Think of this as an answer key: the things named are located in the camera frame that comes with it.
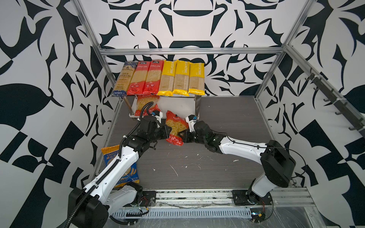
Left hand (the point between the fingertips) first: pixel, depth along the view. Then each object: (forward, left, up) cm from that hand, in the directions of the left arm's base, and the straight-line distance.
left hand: (172, 126), depth 77 cm
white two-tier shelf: (+27, +3, -15) cm, 32 cm away
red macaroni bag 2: (+4, -3, -5) cm, 7 cm away
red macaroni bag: (+30, +23, -11) cm, 39 cm away
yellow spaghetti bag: (+22, -5, +15) cm, 27 cm away
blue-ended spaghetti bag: (+23, +26, +14) cm, 37 cm away
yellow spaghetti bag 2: (+16, -13, +15) cm, 26 cm away
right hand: (-1, -3, -6) cm, 6 cm away
